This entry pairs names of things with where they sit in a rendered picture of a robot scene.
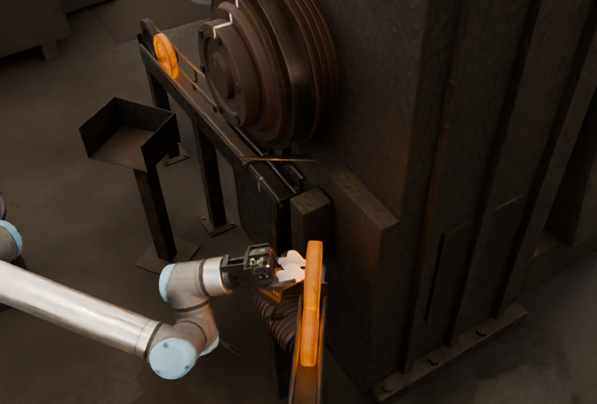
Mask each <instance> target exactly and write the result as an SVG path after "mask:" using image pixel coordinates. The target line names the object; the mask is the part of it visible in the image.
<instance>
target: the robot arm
mask: <svg viewBox="0 0 597 404"><path fill-rule="evenodd" d="M260 246H265V248H262V249H255V247H260ZM21 249H22V239H21V237H20V234H19V233H18V232H17V230H16V228H15V227H14V226H13V225H11V224H10V223H8V222H6V221H3V220H0V303H3V304H6V305H9V306H11V307H14V308H16V309H19V310H21V311H23V312H25V313H29V314H32V315H34V316H36V317H38V318H41V319H43V320H46V321H49V322H51V323H54V324H56V325H59V326H61V327H63V328H65V329H69V330H72V331H74V332H76V333H78V334H81V335H83V336H86V337H89V338H91V339H94V340H96V341H99V342H101V343H103V344H105V345H109V346H112V347H114V348H116V349H119V350H121V351H124V352H126V353H129V354H132V355H134V356H137V357H139V358H141V359H142V360H144V361H146V362H149V363H150V365H151V367H152V369H153V370H154V372H155V373H156V374H157V375H158V376H161V377H163V378H166V379H177V378H180V377H182V376H184V375H185V374H186V373H187V372H188V371H189V370H190V369H191V368H192V367H193V366H194V365H195V362H196V360H197V359H198V357H199V356H201V355H205V354H206V353H209V352H211V351H212V350H213V349H215V348H216V347H217V345H218V343H219V331H218V329H217V327H216V323H215V320H214V316H213V311H212V308H211V301H210V297H215V296H222V295H228V294H230V293H231V292H232V291H233V289H237V288H238V287H239V283H240V285H241V286H243V287H244V288H246V289H247V290H248V291H250V292H251V293H253V294H254V295H256V296H257V297H259V298H261V299H262V300H264V301H265V302H267V303H268V304H270V305H271V306H274V305H276V304H278V303H280V301H281V294H282V290H283V289H287V288H288V287H291V286H293V285H295V284H297V282H299V281H302V280H304V279H305V266H306V260H305V259H303V258H302V257H301V256H300V255H299V253H298V252H297V251H295V250H290V251H288V254H287V257H275V252H274V250H273V249H271V247H270V245H269V243H265V244H259V245H252V246H248V249H247V251H246V252H245V256H244V257H234V258H231V257H230V256H229V255H224V256H223V257H214V258H209V259H202V260H196V261H189V262H184V263H181V262H178V263H176V264H173V265H167V266H166V267H165V268H164V269H163V270H162V273H161V275H160V280H159V290H160V294H161V296H162V299H163V300H164V301H165V302H167V303H172V307H173V311H174V314H175V319H176V322H177V323H176V324H175V325H174V326H171V325H168V324H166V323H163V322H160V321H154V320H151V319H149V318H147V317H145V316H142V315H140V314H137V313H134V312H131V311H129V310H126V309H124V308H122V307H120V306H117V305H113V304H110V303H109V302H106V301H104V300H101V299H99V298H96V297H93V296H90V295H88V294H85V293H83V292H81V291H79V290H76V289H72V288H70V287H68V286H65V285H63V284H60V283H58V282H56V281H52V280H50V279H47V278H45V277H43V276H40V275H38V274H35V273H31V272H30V271H27V270H25V269H22V268H19V267H17V266H15V265H11V264H10V263H11V261H12V260H14V259H15V258H16V257H17V256H18V255H19V254H20V252H21ZM249 252H250V255H249ZM281 268H282V269H281Z"/></svg>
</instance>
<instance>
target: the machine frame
mask: <svg viewBox="0 0 597 404"><path fill-rule="evenodd" d="M315 1H316V3H317V4H318V6H319V8H320V10H321V11H322V14H323V17H324V18H325V20H326V22H327V25H328V27H329V30H330V33H331V36H332V40H333V43H334V46H335V50H336V53H337V58H338V69H339V96H338V104H337V106H336V108H335V111H334V112H333V114H332V115H331V116H330V117H329V118H328V119H326V120H323V121H321V122H319V123H318V125H317V128H316V130H315V133H314V135H313V136H312V137H311V138H310V139H309V140H307V141H304V142H301V143H296V142H292V143H291V145H290V146H289V147H288V148H286V149H283V150H282V151H275V150H273V149H271V148H270V151H271V155H284V154H306V155H307V157H303V158H311V159H314V162H291V163H290V162H283V161H271V162H272V163H273V164H274V165H275V167H276V168H277V169H278V170H279V171H280V172H281V173H282V175H283V176H284V177H285V178H286V179H287V180H288V182H289V183H290V184H291V185H292V186H293V187H294V186H296V185H297V174H296V173H295V171H294V170H293V169H292V168H291V165H292V164H293V165H294V166H295V167H296V168H297V169H298V170H299V172H300V173H301V174H302V175H303V176H304V177H305V178H306V179H305V180H301V190H299V191H300V192H301V193H304V192H306V191H308V190H311V189H313V188H315V187H319V188H320V189H321V190H322V191H323V192H324V193H325V194H326V195H327V196H328V198H329V199H330V200H331V203H332V217H331V255H330V256H329V257H328V258H326V259H324V260H322V264H324V265H325V267H326V274H325V276H324V282H328V293H327V324H326V336H325V345H326V347H327V348H328V350H329V351H330V353H331V354H332V356H333V357H334V358H335V360H336V361H337V363H338V364H339V366H340V367H341V368H342V369H343V371H344V372H345V373H346V375H347V377H348V378H349V379H350V381H351V382H352V384H353V385H354V387H355V388H356V390H357V391H358V392H359V393H360V394H361V396H362V398H363V399H366V398H368V397H370V399H371V400H372V402H373V403H374V404H391V403H393V402H394V401H396V400H398V399H400V398H401V397H402V396H404V395H406V394H407V393H409V392H411V391H413V390H414V389H416V388H418V387H419V386H420V385H422V384H424V383H425V382H427V381H429V380H430V379H432V378H434V377H435V376H438V375H439V374H441V373H442V372H443V371H445V370H446V369H448V368H450V367H452V366H454V365H455V364H457V363H459V362H460V361H462V360H463V359H465V358H466V357H468V356H470V355H471V354H473V353H475V352H477V351H479V350H480V349H482V348H483V347H484V346H486V345H488V344H490V343H491V342H493V341H495V340H496V339H498V338H500V337H501V336H503V335H504V334H506V333H507V332H509V331H511V330H512V329H515V328H516V327H518V326H519V325H521V324H523V322H524V321H525V319H526V316H527V314H528V313H527V311H526V310H525V309H524V308H523V307H522V306H521V305H519V304H518V303H517V302H516V300H517V298H518V296H519V293H520V291H521V286H522V284H523V282H524V279H525V277H526V274H527V271H528V269H529V265H530V262H531V260H532V258H533V255H534V253H535V250H536V247H537V244H538V241H539V239H540V236H541V233H542V232H543V229H544V226H545V222H546V220H547V218H548V215H549V212H550V209H551V208H552V205H553V201H554V198H555V196H556V194H557V191H558V188H559V186H560V183H561V180H562V177H563V174H564V172H565V170H566V167H567V165H568V162H569V158H570V156H571V153H572V150H573V148H574V145H575V143H576V141H577V135H578V133H579V131H580V128H581V126H582V123H583V121H584V119H585V114H586V112H587V109H588V107H589V105H590V102H591V99H592V96H593V93H594V90H595V88H596V85H597V0H315ZM233 170H234V176H235V189H236V196H237V203H238V213H239V217H240V223H241V227H242V229H243V230H244V232H245V233H246V234H247V235H248V237H249V238H250V239H251V241H252V243H253V244H254V245H259V244H265V243H269V238H268V228H267V208H266V207H265V205H264V204H263V203H262V202H261V200H260V199H259V198H258V197H257V196H256V195H255V193H254V192H253V191H252V189H251V188H250V187H249V186H248V184H247V183H246V182H245V181H244V180H243V178H242V177H241V176H240V175H239V174H238V173H237V172H236V170H235V169H234V168H233ZM299 191H298V192H299Z"/></svg>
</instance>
